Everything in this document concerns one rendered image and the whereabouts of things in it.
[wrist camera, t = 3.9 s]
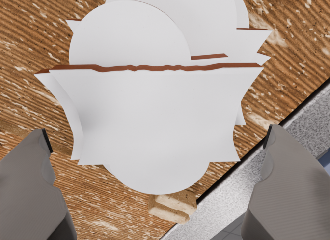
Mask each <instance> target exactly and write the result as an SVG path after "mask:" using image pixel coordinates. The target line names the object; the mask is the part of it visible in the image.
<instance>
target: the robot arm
mask: <svg viewBox="0 0 330 240"><path fill-rule="evenodd" d="M262 148H263V149H265V152H266V155H265V158H264V161H263V164H262V167H261V170H260V174H261V176H262V179H263V180H262V181H260V182H258V183H256V184H255V186H254V188H253V191H252V194H251V197H250V200H249V204H248V207H247V210H246V213H245V216H244V219H243V223H242V226H241V236H242V239H243V240H330V176H329V174H328V173H327V171H326V170H325V169H324V167H323V166H322V165H321V164H320V163H319V162H318V160H317V159H316V158H315V157H314V156H313V155H312V154H311V153H310V152H309V151H308V150H307V149H306V148H305V147H303V146H302V145H301V144H300V143H299V142H298V141H297V140H296V139H295V138H294V137H292V136H291V135H290V134H289V133H288V132H287V131H286V130H285V129H284V128H283V127H281V126H280V125H278V124H273V125H272V124H270V125H269V128H268V132H267V135H266V138H265V141H264V144H263V147H262ZM51 153H53V149H52V147H51V144H50V141H49V138H48V135H47V132H46V130H45V128H43V129H35V130H33V131H32V132H31V133H29V134H28V135H27V136H26V137H25V138H24V139H23V140H22V141H21V142H20V143H19V144H18V145H17V146H16V147H15V148H14V149H13V150H11V151H10V152H9V153H8V154H7V155H6V156H5V157H4V158H3V159H2V160H1V161H0V240H77V232H76V229H75V226H74V223H73V220H72V217H71V214H70V212H69V209H68V207H67V205H66V202H65V200H64V197H63V195H62V192H61V190H60V189H59V188H57V187H55V186H53V184H54V181H55V179H56V175H55V173H54V170H53V168H52V165H51V162H50V160H49V158H50V156H51Z"/></svg>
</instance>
